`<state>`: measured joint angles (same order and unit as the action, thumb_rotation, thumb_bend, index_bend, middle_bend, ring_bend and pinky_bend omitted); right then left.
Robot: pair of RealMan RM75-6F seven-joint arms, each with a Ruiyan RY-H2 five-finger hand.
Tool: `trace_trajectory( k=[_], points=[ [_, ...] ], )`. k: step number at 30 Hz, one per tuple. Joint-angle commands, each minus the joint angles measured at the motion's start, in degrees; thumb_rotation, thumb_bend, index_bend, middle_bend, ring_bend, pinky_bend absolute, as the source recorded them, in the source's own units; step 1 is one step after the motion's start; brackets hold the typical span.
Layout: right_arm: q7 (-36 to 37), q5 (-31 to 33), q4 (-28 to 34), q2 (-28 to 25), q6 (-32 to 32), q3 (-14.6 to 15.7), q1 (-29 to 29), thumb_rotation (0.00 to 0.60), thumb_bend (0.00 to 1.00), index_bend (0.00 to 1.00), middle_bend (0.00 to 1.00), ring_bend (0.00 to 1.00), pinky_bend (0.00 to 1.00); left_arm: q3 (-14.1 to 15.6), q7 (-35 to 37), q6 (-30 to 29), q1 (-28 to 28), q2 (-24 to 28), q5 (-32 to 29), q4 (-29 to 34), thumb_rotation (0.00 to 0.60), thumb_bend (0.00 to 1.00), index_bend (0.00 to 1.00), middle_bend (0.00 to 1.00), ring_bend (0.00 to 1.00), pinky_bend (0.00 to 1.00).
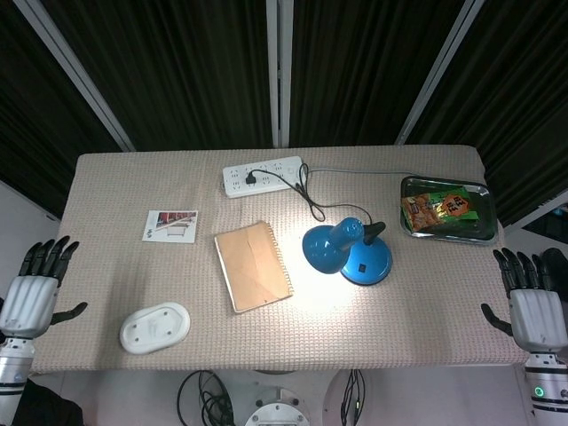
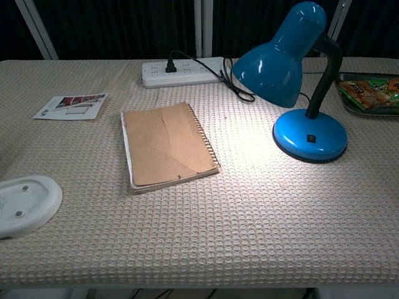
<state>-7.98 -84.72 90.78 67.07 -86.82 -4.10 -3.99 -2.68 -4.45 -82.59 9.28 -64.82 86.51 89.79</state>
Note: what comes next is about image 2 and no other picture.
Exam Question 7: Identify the brown spiral notebook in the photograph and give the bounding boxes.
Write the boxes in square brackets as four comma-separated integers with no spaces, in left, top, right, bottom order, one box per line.
[120,102,221,194]

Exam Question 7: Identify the white slanted frame post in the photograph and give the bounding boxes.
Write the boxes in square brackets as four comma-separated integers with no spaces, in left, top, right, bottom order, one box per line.
[14,0,59,60]
[319,0,353,59]

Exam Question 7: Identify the blue desk lamp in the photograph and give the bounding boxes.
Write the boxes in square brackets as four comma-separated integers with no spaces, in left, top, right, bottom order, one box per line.
[231,1,349,164]

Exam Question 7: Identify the white power strip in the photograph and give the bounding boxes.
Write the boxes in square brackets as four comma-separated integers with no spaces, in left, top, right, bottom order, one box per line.
[142,56,232,89]

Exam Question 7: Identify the beige waffle tablecloth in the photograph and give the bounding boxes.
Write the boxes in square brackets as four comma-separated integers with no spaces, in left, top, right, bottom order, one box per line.
[0,57,399,286]

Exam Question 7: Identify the white oval plastic object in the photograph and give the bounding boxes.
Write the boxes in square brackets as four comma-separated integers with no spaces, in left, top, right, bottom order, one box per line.
[0,174,64,240]

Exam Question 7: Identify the printed paper card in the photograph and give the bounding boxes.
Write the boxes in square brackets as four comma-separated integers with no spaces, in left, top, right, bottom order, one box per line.
[32,92,108,121]

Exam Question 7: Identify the white vertical frame post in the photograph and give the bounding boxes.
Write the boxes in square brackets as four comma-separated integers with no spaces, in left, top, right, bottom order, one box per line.
[193,0,214,59]

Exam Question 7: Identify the black power cable with plug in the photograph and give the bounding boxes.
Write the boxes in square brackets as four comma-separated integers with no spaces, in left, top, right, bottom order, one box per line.
[165,50,311,103]

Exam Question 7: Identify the metal tray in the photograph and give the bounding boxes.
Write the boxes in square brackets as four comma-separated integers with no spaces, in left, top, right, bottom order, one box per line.
[335,72,399,117]

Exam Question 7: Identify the green orange snack bag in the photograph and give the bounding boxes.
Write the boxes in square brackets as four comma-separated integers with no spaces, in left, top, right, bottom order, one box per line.
[338,77,399,112]

